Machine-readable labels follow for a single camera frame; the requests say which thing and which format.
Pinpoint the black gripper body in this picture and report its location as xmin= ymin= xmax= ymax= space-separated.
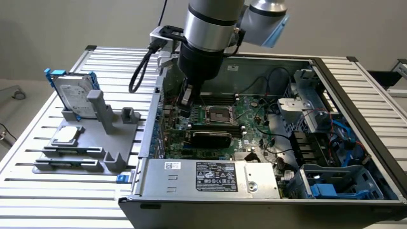
xmin=176 ymin=42 xmax=224 ymax=96

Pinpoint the black RAM slot bank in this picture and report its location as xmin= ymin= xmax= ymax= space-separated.
xmin=189 ymin=123 xmax=247 ymax=138
xmin=192 ymin=93 xmax=240 ymax=105

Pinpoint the CPU socket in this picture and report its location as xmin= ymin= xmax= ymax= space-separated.
xmin=203 ymin=104 xmax=240 ymax=126

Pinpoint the black heatsink module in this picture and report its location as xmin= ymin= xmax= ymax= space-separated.
xmin=184 ymin=130 xmax=233 ymax=148

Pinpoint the green motherboard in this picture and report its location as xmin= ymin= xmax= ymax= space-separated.
xmin=159 ymin=92 xmax=288 ymax=169

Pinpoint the silver power supply unit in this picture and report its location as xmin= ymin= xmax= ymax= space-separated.
xmin=132 ymin=158 xmax=281 ymax=200

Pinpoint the hard disk with blue carrier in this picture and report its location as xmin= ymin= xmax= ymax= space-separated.
xmin=42 ymin=68 xmax=101 ymax=119

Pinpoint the grey parts rack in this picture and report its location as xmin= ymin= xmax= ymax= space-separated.
xmin=30 ymin=89 xmax=143 ymax=176

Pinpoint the silver drive cage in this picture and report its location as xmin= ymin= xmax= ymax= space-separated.
xmin=276 ymin=68 xmax=339 ymax=134

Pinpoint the silver CPU chip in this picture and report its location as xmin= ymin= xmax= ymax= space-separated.
xmin=52 ymin=126 xmax=81 ymax=145

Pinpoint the green RAM stick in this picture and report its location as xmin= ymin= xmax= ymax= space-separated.
xmin=42 ymin=146 xmax=102 ymax=156

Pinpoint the caster wheel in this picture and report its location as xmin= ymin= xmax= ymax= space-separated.
xmin=12 ymin=87 xmax=26 ymax=100

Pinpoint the open black PC case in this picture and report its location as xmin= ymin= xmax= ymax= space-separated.
xmin=116 ymin=53 xmax=407 ymax=223

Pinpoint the grey disk bay blue latch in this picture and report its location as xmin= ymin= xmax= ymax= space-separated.
xmin=297 ymin=163 xmax=384 ymax=200

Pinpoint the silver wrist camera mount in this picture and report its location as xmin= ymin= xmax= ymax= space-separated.
xmin=149 ymin=25 xmax=185 ymax=70

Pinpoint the black looped camera cable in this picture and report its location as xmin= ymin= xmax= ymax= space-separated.
xmin=128 ymin=40 xmax=167 ymax=94

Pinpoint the black power wire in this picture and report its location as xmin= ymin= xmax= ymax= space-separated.
xmin=240 ymin=67 xmax=291 ymax=96

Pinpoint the thin black hanging cable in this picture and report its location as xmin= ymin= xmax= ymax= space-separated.
xmin=157 ymin=0 xmax=169 ymax=26

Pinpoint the red wire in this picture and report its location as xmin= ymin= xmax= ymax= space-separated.
xmin=301 ymin=112 xmax=343 ymax=144

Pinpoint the blue data wire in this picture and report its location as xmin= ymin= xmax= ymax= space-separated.
xmin=329 ymin=118 xmax=367 ymax=169

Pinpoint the black floor cable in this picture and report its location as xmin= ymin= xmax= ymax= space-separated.
xmin=0 ymin=123 xmax=17 ymax=145

